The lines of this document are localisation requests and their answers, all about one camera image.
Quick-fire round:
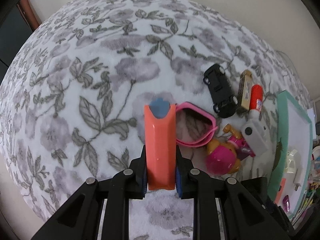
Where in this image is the coral blue green toy knife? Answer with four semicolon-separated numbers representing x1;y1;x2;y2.
274;178;286;204

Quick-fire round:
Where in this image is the pink kids watch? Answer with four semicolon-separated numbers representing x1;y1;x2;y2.
176;102;219;148

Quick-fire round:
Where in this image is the pink puppy toy figure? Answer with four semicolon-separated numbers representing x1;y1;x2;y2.
206;124;255;176

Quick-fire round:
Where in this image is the orange blue toy knife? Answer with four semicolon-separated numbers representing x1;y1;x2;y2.
144;98;176;191

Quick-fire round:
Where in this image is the black toy car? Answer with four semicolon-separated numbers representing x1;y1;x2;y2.
203;64;238;119

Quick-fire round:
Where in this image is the gold rectangular lighter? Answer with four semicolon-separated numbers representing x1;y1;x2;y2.
236;70;253;114

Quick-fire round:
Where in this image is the red capped glue bottle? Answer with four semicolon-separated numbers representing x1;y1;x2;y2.
249;84;263;119

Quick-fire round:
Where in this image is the white power adapter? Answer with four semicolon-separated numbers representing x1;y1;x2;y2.
293;167;302;191

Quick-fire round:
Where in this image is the teal rimmed white tray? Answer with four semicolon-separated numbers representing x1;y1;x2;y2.
267;90;313;219

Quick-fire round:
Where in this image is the floral grey white blanket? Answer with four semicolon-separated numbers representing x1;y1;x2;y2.
1;0;311;220

